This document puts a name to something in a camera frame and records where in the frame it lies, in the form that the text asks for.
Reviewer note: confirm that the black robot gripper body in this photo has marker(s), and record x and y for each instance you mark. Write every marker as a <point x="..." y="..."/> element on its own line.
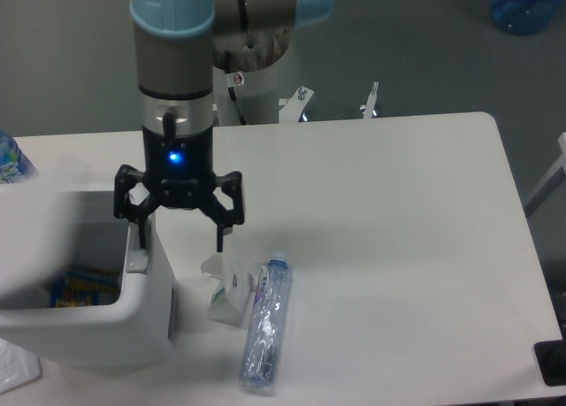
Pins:
<point x="179" y="172"/>

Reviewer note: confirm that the white push-button trash can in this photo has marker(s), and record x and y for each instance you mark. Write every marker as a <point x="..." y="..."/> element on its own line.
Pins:
<point x="60" y="220"/>

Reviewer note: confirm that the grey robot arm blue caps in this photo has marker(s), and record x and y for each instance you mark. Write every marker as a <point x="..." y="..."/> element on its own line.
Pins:
<point x="174" y="59"/>

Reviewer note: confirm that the colourful wrapper inside trash can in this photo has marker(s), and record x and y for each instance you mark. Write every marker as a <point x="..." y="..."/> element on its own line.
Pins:
<point x="81" y="287"/>

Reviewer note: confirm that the blue labelled bottle at left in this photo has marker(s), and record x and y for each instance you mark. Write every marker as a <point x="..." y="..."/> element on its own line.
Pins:
<point x="15" y="165"/>

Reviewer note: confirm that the crumpled white tissue pack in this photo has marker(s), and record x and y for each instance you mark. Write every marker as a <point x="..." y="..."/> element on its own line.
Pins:
<point x="235" y="283"/>

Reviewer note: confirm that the empty clear plastic water bottle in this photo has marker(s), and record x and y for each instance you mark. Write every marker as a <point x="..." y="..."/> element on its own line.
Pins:
<point x="267" y="323"/>

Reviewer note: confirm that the white paper sheet bottom left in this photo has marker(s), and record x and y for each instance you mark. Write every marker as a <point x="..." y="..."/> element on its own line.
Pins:
<point x="18" y="367"/>

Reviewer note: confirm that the large blue water jug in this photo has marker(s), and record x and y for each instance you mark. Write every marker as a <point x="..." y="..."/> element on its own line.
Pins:
<point x="522" y="17"/>

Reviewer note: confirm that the black device at table corner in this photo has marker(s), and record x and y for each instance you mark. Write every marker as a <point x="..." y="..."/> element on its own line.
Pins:
<point x="551" y="359"/>

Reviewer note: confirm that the white frame at right edge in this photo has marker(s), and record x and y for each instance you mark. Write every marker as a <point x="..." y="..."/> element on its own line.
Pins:
<point x="548" y="182"/>

